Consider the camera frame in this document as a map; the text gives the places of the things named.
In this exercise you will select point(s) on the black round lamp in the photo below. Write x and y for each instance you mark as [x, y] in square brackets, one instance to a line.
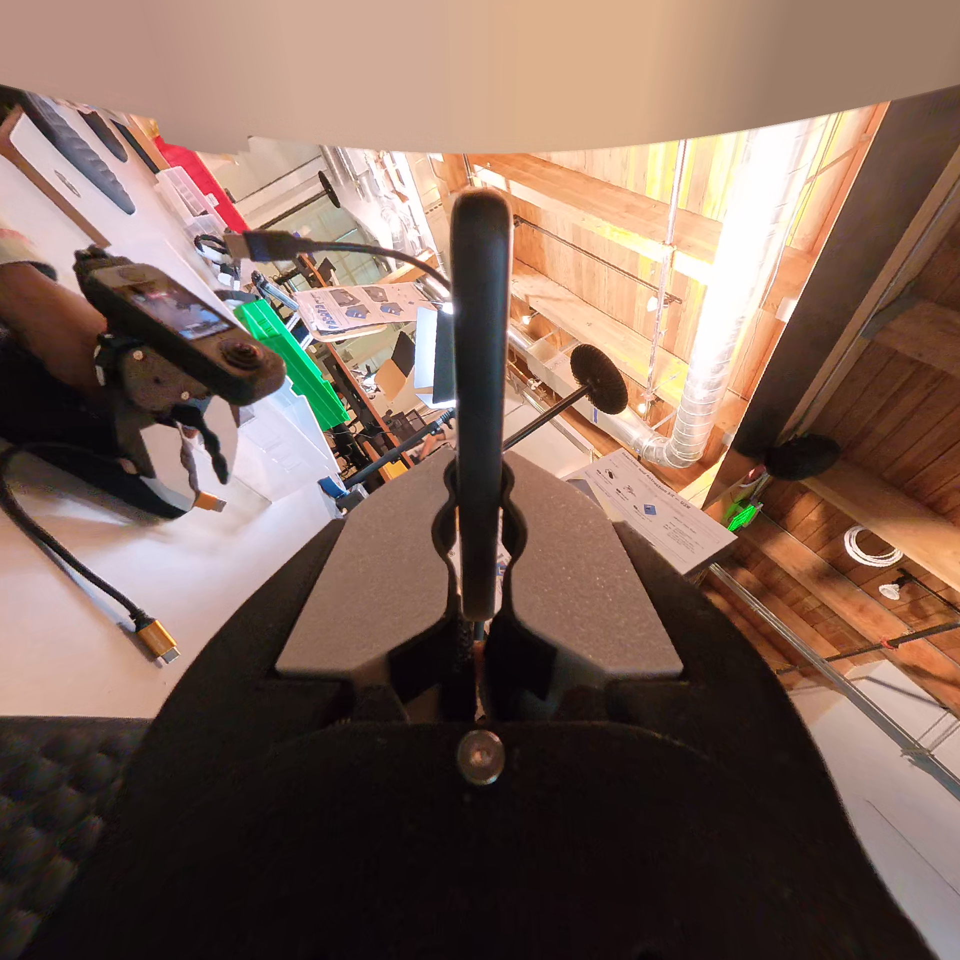
[803, 456]

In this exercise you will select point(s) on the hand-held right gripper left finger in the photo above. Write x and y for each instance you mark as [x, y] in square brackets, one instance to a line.
[353, 586]

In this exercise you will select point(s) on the silver ventilation duct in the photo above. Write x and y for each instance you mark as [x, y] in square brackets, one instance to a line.
[698, 390]

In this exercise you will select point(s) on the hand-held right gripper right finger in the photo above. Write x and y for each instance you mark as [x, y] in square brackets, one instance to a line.
[593, 592]

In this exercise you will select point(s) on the printed instruction sheet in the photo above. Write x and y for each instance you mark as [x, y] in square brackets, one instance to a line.
[660, 518]

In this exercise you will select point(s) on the clear plastic organizer box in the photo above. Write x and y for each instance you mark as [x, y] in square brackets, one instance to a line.
[185, 195]

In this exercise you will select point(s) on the cardboard box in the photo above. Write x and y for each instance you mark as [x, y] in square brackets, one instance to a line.
[396, 367]

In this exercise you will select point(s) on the person's left forearm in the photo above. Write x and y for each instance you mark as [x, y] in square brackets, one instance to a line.
[45, 323]

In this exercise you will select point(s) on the white monitor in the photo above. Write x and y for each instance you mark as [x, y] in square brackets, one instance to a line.
[435, 352]

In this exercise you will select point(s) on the red box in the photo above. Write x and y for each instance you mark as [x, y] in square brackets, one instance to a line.
[199, 184]

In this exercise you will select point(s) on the printed sheet with blue pictures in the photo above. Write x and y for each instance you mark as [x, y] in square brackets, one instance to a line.
[361, 308]

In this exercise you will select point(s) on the black foam mat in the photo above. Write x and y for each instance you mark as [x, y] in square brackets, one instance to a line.
[45, 826]

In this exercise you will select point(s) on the green plastic bin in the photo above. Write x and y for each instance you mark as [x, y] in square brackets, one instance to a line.
[300, 360]

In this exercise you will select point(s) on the green exit sign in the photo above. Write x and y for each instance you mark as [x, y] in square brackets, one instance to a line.
[742, 518]

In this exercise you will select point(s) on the white box with dark keyboard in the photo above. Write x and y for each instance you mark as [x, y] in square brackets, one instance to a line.
[60, 165]

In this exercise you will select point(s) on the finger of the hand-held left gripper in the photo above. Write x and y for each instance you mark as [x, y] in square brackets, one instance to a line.
[226, 428]
[170, 492]

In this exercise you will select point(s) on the black disc on rod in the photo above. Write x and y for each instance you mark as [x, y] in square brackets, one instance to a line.
[598, 379]

